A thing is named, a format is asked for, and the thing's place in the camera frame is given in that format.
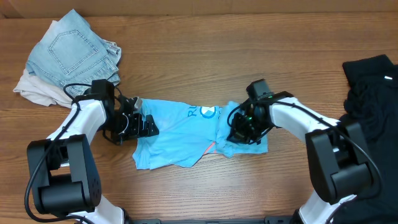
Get light blue printed t-shirt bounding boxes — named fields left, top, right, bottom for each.
left=132, top=99, right=268, bottom=170

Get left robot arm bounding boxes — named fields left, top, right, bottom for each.
left=24, top=79, right=159, bottom=223

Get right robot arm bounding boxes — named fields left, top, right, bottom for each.
left=227, top=79, right=381, bottom=223

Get folded light denim jeans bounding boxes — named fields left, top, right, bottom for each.
left=25, top=9, right=122, bottom=96

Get folded white cloth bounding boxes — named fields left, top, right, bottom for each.
left=13, top=21, right=72, bottom=108

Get black garment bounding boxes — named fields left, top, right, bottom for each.
left=334, top=55, right=397, bottom=223

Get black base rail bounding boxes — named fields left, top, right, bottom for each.
left=124, top=215, right=303, bottom=224

